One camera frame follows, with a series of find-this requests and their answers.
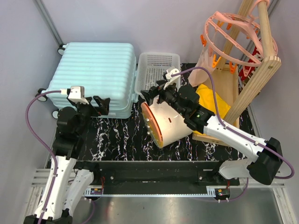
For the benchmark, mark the white perforated plastic basket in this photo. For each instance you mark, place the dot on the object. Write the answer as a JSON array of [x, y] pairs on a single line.
[[150, 68]]

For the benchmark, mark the wooden hanger rack frame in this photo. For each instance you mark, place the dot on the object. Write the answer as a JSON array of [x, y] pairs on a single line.
[[264, 71]]

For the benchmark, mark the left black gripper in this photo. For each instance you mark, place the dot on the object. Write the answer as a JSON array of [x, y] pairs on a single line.
[[103, 105]]

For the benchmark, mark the red cloth item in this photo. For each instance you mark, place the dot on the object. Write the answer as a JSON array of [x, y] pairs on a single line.
[[245, 72]]

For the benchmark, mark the pink round clip hanger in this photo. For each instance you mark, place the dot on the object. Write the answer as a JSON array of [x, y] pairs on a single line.
[[248, 26]]

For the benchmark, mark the black marble pattern mat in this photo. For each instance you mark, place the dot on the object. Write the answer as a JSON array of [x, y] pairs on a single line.
[[126, 140]]

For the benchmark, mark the wooden tray base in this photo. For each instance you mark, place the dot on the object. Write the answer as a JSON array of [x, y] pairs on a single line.
[[227, 87]]

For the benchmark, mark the light blue hard-shell suitcase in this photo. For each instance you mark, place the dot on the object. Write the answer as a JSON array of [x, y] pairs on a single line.
[[104, 69]]

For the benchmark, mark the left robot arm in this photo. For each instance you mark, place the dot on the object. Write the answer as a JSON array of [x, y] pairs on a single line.
[[60, 197]]

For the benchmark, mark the white round drum box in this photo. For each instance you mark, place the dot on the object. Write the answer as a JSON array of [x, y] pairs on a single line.
[[163, 123]]

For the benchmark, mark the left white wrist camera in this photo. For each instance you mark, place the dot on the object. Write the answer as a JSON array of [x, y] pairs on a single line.
[[74, 91]]

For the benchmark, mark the translucent pink plastic bag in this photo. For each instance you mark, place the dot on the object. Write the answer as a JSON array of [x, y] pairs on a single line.
[[199, 76]]

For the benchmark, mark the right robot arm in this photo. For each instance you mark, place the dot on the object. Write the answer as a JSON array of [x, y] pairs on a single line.
[[263, 157]]

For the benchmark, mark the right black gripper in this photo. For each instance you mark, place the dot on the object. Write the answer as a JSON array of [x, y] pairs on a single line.
[[154, 91]]

